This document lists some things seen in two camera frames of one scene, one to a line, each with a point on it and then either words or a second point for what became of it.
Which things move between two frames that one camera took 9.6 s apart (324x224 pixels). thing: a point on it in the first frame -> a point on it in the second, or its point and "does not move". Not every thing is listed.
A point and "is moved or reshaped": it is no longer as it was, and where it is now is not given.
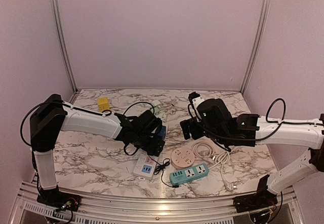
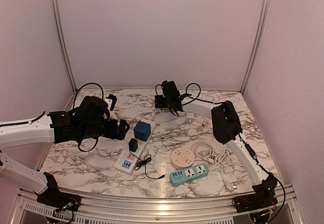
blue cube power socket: (162, 134) is moved or reshaped
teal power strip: (176, 178) does not move
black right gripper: (196, 133) -> (159, 103)
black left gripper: (153, 146) -> (121, 133)
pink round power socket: (183, 158) does not move
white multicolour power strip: (145, 165) -> (127, 162)
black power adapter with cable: (157, 152) -> (133, 146)
